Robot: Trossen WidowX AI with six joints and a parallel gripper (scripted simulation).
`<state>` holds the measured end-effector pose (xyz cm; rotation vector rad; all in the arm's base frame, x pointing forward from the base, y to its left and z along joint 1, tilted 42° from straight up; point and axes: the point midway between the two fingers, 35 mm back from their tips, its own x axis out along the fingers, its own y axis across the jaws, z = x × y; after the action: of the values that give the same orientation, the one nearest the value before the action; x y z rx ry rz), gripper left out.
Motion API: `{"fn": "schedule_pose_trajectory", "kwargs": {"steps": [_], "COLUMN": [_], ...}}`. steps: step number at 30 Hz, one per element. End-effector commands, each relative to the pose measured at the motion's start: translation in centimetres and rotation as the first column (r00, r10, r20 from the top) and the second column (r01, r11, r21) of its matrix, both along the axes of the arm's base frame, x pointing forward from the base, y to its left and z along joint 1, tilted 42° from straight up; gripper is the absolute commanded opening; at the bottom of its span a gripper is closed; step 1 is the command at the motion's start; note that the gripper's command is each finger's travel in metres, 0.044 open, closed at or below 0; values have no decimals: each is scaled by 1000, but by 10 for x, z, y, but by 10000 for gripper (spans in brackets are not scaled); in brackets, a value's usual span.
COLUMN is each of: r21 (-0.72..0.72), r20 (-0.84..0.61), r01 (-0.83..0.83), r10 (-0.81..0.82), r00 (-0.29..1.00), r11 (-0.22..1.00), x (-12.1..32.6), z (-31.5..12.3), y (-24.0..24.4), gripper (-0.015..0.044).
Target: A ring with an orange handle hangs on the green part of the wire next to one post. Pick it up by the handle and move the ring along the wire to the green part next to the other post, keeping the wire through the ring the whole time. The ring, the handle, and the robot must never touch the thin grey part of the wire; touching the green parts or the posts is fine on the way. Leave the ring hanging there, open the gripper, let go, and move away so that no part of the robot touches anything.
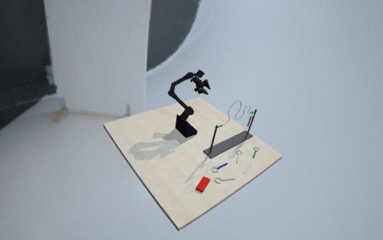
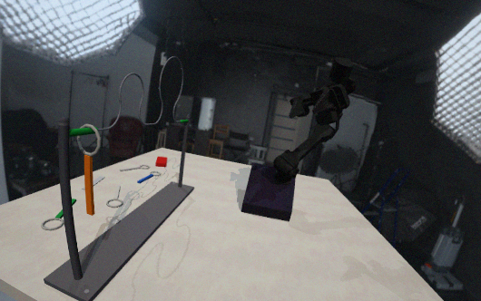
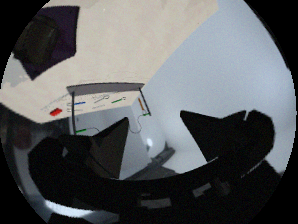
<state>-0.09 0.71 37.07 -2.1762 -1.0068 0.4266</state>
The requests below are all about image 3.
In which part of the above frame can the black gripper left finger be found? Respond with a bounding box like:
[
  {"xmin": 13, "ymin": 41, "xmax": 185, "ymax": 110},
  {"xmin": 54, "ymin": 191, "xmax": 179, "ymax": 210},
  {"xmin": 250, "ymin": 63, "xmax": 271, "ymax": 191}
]
[{"xmin": 59, "ymin": 117, "xmax": 129, "ymax": 180}]

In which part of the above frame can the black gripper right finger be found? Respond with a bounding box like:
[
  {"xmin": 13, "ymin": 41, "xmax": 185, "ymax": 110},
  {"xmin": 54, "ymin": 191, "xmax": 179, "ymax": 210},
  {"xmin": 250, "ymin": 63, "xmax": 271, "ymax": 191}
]
[{"xmin": 180, "ymin": 109, "xmax": 246, "ymax": 163}]

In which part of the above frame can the red rectangular block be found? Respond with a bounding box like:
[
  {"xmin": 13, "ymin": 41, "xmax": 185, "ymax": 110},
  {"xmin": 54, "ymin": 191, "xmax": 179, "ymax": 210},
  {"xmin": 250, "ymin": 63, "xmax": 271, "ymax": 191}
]
[{"xmin": 51, "ymin": 108, "xmax": 61, "ymax": 117}]

